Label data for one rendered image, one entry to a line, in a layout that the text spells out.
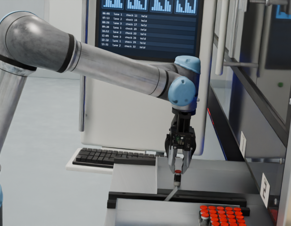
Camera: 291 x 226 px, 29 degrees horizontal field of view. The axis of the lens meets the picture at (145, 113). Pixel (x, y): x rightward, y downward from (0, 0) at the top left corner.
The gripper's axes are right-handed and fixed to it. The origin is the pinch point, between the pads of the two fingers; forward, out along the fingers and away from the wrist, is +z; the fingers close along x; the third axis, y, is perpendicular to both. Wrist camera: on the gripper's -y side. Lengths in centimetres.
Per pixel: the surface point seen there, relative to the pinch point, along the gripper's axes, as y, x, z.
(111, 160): -30.5, -22.0, 10.5
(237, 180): -5.7, 20.0, 5.1
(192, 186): 1.4, 4.7, 5.1
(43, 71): -502, -131, 87
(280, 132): 39, 19, -26
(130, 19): -50, -19, -39
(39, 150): -254, -89, 94
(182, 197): 13.5, 0.8, 3.4
